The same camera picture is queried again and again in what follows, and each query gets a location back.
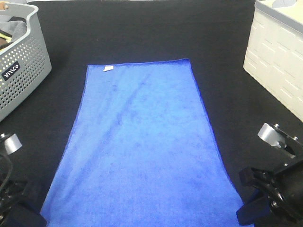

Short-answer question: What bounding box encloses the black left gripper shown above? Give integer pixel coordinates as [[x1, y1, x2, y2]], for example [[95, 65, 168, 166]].
[[0, 154, 47, 227]]

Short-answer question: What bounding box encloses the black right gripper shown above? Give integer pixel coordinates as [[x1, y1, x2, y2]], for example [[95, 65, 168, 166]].
[[236, 158, 303, 226]]

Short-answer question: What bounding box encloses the blue microfibre towel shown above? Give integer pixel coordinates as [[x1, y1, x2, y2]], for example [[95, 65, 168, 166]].
[[41, 59, 242, 227]]

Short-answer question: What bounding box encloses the white plastic storage crate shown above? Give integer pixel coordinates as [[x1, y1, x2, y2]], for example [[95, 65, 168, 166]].
[[243, 0, 303, 120]]

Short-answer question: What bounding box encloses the grey perforated plastic basket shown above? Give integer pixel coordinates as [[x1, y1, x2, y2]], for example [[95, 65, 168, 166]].
[[0, 2, 52, 120]]

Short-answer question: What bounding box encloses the white towel care label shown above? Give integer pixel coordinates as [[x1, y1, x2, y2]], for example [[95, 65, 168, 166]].
[[103, 66, 114, 72]]

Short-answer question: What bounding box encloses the grey cloth in basket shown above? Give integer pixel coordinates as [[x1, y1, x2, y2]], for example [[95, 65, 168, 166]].
[[0, 20, 27, 46]]

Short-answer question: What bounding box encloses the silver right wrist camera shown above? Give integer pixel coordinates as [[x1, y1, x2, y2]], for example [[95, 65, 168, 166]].
[[257, 122, 303, 159]]

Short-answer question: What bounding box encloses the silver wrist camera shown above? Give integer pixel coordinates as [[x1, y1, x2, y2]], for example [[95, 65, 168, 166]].
[[0, 133, 22, 155], [257, 122, 303, 159]]

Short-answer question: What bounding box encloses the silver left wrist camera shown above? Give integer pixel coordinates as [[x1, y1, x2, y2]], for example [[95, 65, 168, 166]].
[[0, 133, 22, 155]]

